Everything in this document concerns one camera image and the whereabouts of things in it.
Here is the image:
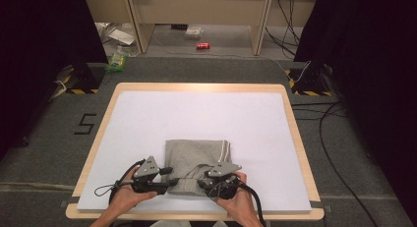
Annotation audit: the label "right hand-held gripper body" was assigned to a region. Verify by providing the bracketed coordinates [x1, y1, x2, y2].
[203, 161, 243, 201]

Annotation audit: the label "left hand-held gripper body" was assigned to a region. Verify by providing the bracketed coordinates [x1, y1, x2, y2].
[131, 155, 169, 197]

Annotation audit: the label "grey skirt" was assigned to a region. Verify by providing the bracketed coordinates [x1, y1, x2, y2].
[163, 139, 235, 199]

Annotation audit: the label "person's left hand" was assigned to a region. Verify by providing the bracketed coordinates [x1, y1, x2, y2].
[106, 166, 158, 219]

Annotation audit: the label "person's right hand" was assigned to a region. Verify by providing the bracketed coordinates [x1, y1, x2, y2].
[214, 170, 261, 222]

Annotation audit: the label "white table mat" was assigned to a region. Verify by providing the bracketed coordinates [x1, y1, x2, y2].
[76, 89, 313, 212]

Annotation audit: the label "light wooden table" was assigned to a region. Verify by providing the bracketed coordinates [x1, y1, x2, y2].
[65, 82, 326, 222]

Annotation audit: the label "green packet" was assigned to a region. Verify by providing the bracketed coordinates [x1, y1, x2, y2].
[104, 53, 129, 74]

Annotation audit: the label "black stand base striped tape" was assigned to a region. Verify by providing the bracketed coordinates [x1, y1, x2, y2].
[283, 64, 333, 98]
[53, 63, 106, 95]

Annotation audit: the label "small white packet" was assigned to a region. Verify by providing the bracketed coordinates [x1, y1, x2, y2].
[184, 26, 206, 41]

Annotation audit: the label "crumpled white plastic bag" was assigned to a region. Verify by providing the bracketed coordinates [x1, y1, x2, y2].
[94, 22, 140, 57]

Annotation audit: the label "black curtain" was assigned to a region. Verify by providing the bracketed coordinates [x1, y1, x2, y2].
[292, 0, 417, 219]
[0, 0, 109, 163]

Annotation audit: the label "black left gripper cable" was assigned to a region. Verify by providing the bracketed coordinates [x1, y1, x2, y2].
[93, 158, 148, 205]

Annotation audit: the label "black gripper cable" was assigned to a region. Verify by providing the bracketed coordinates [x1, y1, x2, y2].
[239, 182, 268, 227]
[93, 158, 148, 205]

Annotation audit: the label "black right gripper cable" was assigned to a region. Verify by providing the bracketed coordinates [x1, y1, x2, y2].
[239, 182, 268, 227]

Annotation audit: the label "black floor cables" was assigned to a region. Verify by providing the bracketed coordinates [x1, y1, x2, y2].
[290, 101, 381, 227]

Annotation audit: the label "thin white floor cable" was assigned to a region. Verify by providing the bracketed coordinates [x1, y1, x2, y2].
[152, 34, 312, 83]

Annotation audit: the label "black power cables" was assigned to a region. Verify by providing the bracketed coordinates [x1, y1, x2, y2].
[264, 0, 301, 58]

